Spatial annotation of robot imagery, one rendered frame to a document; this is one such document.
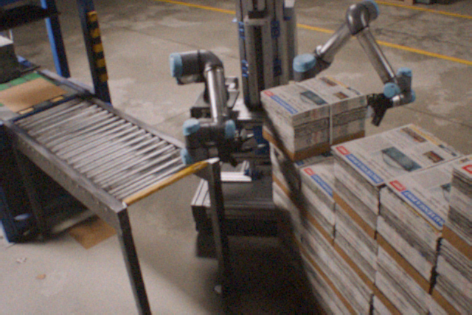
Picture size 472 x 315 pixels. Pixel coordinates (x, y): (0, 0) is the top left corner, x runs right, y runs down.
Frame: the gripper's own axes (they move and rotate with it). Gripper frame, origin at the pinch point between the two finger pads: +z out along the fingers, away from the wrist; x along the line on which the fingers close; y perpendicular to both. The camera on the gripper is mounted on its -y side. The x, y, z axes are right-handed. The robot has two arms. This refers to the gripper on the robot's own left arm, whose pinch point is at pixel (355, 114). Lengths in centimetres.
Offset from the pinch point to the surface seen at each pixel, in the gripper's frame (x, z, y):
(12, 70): -192, 160, 0
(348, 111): 20.9, 17.8, 14.7
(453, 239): 118, 47, 23
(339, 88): 9.4, 15.1, 20.7
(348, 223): 65, 46, -6
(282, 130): 11.2, 45.4, 8.7
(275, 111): 7.6, 46.3, 16.2
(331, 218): 52, 45, -12
